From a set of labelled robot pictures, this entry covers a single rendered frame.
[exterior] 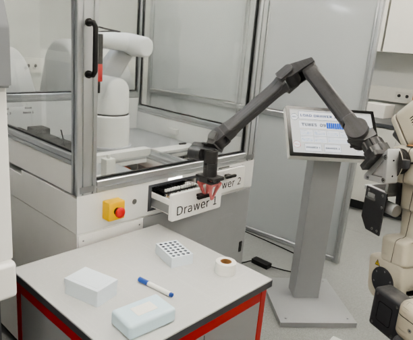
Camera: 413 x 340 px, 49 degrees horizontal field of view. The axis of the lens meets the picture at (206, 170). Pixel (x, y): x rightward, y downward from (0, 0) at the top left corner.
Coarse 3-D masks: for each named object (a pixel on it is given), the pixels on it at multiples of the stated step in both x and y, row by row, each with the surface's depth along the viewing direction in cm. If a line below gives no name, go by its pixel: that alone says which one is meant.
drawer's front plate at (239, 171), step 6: (234, 168) 218; (240, 168) 221; (222, 174) 212; (240, 174) 222; (228, 180) 216; (240, 180) 224; (222, 186) 214; (234, 186) 221; (240, 186) 225; (222, 192) 215
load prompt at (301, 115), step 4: (300, 112) 251; (304, 112) 251; (308, 112) 252; (312, 112) 252; (316, 112) 252; (320, 112) 253; (300, 116) 250; (304, 116) 250; (308, 116) 251; (312, 116) 251; (316, 116) 251; (320, 116) 252; (324, 116) 252; (328, 116) 252; (332, 116) 253; (324, 120) 251; (328, 120) 251; (332, 120) 252; (336, 120) 252
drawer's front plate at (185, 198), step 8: (184, 192) 177; (192, 192) 181; (200, 192) 184; (176, 200) 175; (184, 200) 178; (192, 200) 182; (200, 200) 186; (216, 200) 193; (176, 208) 176; (192, 208) 183; (200, 208) 187; (208, 208) 190; (168, 216) 176; (176, 216) 177; (184, 216) 181
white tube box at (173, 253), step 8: (176, 240) 165; (160, 248) 158; (168, 248) 158; (176, 248) 158; (184, 248) 159; (160, 256) 159; (168, 256) 153; (176, 256) 153; (184, 256) 154; (192, 256) 156; (168, 264) 154; (176, 264) 153; (184, 264) 155
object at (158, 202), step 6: (186, 180) 204; (198, 186) 199; (156, 198) 183; (162, 198) 180; (168, 198) 179; (156, 204) 183; (162, 204) 180; (168, 204) 178; (162, 210) 181; (168, 210) 178
